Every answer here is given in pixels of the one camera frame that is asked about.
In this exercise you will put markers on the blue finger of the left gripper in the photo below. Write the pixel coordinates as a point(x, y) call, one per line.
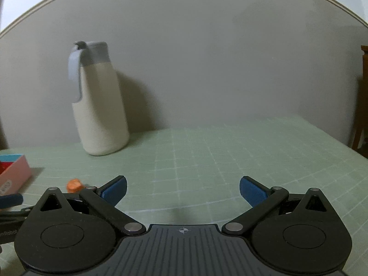
point(13, 200)

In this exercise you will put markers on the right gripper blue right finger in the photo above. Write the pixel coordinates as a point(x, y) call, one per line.
point(263, 201)

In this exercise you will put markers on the wooden furniture at right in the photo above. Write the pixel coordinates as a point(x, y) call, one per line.
point(359, 143)

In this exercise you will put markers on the orange carrot piece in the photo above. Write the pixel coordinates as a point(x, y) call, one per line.
point(74, 186)

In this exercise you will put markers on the colourful cardboard box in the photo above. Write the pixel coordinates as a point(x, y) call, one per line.
point(15, 171)

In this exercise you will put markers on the white thermos jug grey lid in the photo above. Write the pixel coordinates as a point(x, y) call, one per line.
point(97, 102)

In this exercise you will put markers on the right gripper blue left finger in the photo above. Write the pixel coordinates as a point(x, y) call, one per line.
point(102, 200)

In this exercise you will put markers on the green cutting mat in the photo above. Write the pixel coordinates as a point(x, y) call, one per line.
point(191, 175)

